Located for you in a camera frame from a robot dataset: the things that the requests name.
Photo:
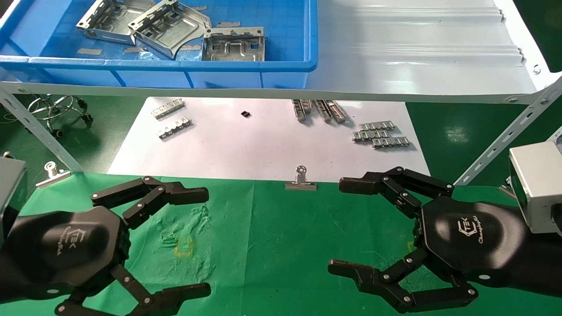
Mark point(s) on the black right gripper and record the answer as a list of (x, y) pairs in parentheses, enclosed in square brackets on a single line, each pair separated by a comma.
[(470, 237)]

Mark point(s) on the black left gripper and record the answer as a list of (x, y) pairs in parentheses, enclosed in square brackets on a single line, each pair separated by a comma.
[(66, 250)]

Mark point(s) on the stamped sheet metal bracket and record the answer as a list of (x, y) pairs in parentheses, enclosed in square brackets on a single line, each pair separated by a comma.
[(178, 28), (105, 25), (232, 46)]

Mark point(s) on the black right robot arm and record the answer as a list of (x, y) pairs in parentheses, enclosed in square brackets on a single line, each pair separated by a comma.
[(542, 259)]

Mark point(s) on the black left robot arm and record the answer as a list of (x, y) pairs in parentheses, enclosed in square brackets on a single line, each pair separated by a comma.
[(6, 276)]

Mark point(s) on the green table cloth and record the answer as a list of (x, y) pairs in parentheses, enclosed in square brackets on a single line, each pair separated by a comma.
[(272, 245)]

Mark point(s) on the silver binder clip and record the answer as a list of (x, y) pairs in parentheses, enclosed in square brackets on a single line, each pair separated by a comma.
[(300, 185), (52, 176)]

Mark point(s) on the white paper sheet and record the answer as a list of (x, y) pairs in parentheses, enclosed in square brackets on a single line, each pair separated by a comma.
[(263, 145)]

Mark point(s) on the chrome stool base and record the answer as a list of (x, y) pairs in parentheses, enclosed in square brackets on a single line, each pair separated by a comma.
[(55, 107)]

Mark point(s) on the blue plastic bin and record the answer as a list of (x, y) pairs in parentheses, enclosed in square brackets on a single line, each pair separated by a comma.
[(285, 44)]

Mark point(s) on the small notched metal rail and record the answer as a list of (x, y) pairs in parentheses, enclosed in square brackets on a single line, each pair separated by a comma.
[(299, 109), (167, 108), (323, 111), (376, 126), (174, 128), (369, 136), (391, 142), (308, 105), (337, 111)]

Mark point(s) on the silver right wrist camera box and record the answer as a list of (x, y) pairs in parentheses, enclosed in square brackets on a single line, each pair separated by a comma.
[(538, 184)]

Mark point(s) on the perforated metal frame strut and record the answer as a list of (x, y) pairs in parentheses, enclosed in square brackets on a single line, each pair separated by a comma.
[(39, 131), (505, 136)]

